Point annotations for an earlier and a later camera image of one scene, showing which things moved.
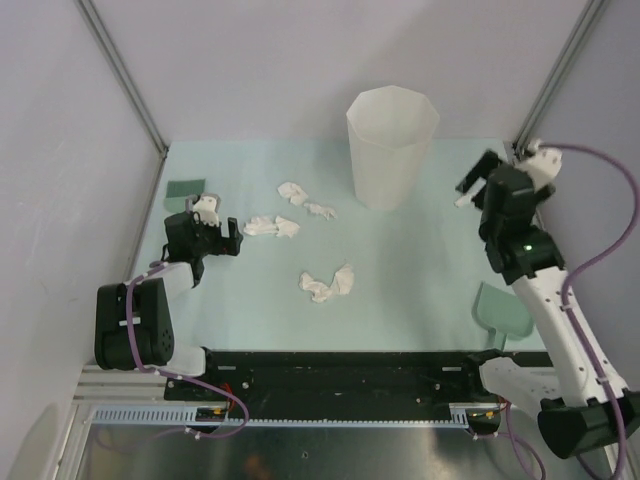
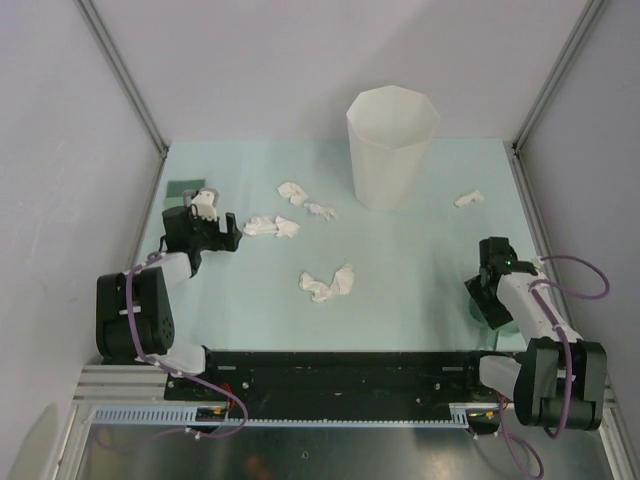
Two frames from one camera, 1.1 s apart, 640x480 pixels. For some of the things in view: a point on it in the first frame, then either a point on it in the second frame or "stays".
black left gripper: x=223 y=246 stays
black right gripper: x=489 y=158 to x=498 y=314
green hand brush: x=177 y=192 stays
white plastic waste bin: x=390 y=131 stays
